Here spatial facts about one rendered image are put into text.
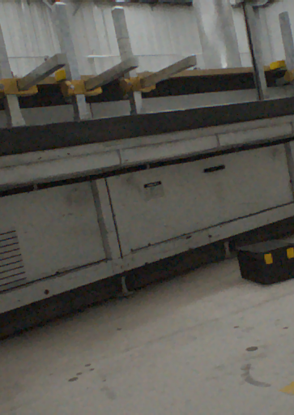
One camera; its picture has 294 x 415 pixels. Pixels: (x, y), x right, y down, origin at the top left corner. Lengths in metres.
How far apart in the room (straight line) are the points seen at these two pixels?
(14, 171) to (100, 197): 0.48
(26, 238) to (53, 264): 0.15
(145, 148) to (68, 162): 0.34
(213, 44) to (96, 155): 5.33
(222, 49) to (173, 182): 4.82
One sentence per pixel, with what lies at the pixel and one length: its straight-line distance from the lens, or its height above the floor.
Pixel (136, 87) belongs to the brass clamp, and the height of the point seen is 0.80.
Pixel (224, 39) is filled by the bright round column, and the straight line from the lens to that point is 7.10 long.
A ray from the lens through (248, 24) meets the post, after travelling 2.56.
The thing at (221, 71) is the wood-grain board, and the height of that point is 0.88.
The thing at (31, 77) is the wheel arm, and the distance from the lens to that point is 1.67.
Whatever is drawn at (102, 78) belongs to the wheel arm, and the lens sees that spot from 1.78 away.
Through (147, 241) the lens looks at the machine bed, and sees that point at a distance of 2.24.
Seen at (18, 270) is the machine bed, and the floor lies 0.23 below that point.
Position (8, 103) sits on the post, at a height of 0.78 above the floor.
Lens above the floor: 0.45
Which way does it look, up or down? 3 degrees down
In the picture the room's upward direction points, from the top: 12 degrees counter-clockwise
